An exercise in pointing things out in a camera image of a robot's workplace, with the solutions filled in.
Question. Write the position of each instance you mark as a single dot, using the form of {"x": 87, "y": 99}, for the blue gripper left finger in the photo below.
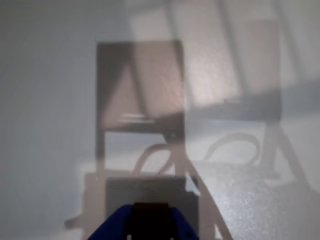
{"x": 117, "y": 225}

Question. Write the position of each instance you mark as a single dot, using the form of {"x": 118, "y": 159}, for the black lego cube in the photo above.
{"x": 152, "y": 222}

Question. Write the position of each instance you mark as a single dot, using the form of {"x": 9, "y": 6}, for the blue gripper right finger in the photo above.
{"x": 183, "y": 230}

